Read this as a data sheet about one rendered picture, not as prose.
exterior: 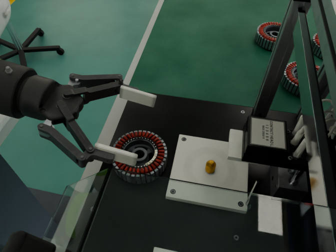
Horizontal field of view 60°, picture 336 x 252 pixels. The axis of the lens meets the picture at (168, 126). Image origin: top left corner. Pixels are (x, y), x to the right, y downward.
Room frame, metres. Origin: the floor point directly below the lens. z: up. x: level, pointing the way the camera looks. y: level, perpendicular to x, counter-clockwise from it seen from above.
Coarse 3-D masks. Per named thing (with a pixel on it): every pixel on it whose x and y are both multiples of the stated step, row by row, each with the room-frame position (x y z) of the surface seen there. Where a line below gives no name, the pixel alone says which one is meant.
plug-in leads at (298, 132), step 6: (330, 102) 0.29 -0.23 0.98; (330, 114) 0.28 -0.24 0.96; (300, 120) 0.30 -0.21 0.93; (330, 120) 0.26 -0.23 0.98; (300, 126) 0.29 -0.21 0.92; (330, 126) 0.29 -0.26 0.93; (294, 132) 0.29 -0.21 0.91; (300, 132) 0.27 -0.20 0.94; (330, 132) 0.25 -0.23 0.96; (294, 138) 0.27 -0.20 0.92; (300, 138) 0.27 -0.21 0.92; (330, 138) 0.27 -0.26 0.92; (294, 144) 0.27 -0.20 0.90; (300, 144) 0.25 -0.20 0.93; (330, 144) 0.27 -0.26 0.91; (300, 150) 0.25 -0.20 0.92; (294, 156) 0.25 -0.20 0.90; (300, 156) 0.25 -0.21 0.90
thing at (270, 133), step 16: (256, 128) 0.29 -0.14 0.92; (272, 128) 0.29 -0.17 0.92; (240, 144) 0.29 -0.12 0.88; (256, 144) 0.26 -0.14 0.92; (272, 144) 0.26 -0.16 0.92; (288, 144) 0.28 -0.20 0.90; (240, 160) 0.26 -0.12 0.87; (256, 160) 0.25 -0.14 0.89; (272, 160) 0.25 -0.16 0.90; (288, 160) 0.25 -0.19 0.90; (304, 160) 0.25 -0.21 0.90
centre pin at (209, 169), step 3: (207, 162) 0.30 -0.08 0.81; (210, 162) 0.30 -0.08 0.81; (213, 162) 0.30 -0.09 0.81; (207, 165) 0.29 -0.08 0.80; (210, 165) 0.29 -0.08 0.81; (213, 165) 0.29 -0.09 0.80; (207, 168) 0.29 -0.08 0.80; (210, 168) 0.29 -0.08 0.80; (213, 168) 0.29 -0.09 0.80; (207, 171) 0.29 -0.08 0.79; (210, 171) 0.29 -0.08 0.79; (213, 171) 0.29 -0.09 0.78
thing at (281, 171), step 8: (272, 168) 0.29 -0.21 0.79; (280, 168) 0.27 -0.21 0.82; (272, 176) 0.28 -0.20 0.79; (280, 176) 0.26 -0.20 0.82; (288, 176) 0.26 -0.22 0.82; (304, 176) 0.26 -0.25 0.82; (272, 184) 0.26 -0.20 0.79; (280, 184) 0.24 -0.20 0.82; (288, 184) 0.24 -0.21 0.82; (296, 184) 0.24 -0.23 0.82; (304, 184) 0.24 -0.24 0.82; (272, 192) 0.25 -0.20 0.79; (280, 192) 0.24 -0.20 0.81; (288, 192) 0.23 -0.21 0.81; (296, 192) 0.23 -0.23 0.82; (304, 192) 0.23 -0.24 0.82; (296, 200) 0.23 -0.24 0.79
